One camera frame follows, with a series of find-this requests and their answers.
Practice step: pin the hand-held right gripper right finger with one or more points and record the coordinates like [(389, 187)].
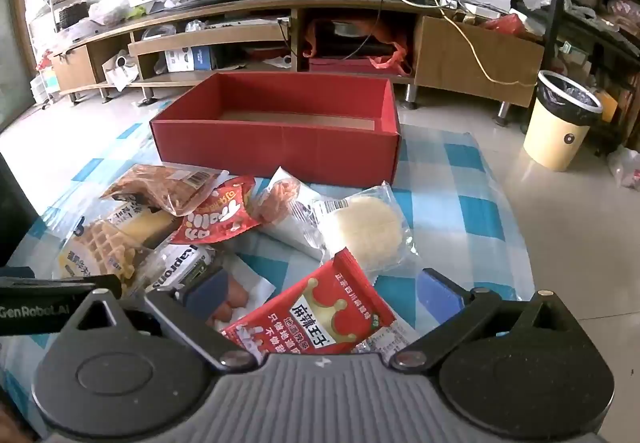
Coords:
[(440, 288)]

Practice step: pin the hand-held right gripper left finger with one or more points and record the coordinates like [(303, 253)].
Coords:
[(207, 298)]

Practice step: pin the vacuum sausage packet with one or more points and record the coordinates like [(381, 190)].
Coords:
[(240, 293)]

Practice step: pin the grey white wafer packet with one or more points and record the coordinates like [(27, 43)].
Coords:
[(175, 263)]

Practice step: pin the red packet with white letters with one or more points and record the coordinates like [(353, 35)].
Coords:
[(215, 218)]

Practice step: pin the yellow toast bread packet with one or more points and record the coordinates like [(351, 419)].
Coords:
[(150, 223)]

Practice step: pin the waffle packet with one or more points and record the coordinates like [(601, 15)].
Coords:
[(107, 243)]

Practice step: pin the clear round rice cake packet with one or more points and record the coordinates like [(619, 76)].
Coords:
[(365, 223)]

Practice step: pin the white packet with orange noodles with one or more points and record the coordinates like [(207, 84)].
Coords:
[(285, 223)]

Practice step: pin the red packet with crown print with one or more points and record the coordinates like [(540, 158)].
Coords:
[(320, 313)]

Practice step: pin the brown snack packet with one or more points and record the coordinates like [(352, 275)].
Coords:
[(160, 185)]

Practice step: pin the red cardboard box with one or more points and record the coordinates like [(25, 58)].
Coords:
[(275, 148)]

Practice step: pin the blue checked tablecloth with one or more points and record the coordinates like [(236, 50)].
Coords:
[(440, 163)]

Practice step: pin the yellow trash bin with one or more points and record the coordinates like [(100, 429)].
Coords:
[(555, 138)]

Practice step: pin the white plastic drawers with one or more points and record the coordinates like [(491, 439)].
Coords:
[(45, 88)]

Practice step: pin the clear plastic bag with red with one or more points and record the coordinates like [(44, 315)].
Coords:
[(627, 168)]

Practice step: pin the orange plastic bag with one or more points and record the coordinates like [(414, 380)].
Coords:
[(395, 53)]

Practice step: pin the blue and white box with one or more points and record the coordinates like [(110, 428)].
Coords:
[(190, 58)]

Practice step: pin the crumpled white plastic bag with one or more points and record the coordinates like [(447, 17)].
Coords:
[(120, 70)]

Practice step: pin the wooden television stand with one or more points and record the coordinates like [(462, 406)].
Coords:
[(200, 10)]

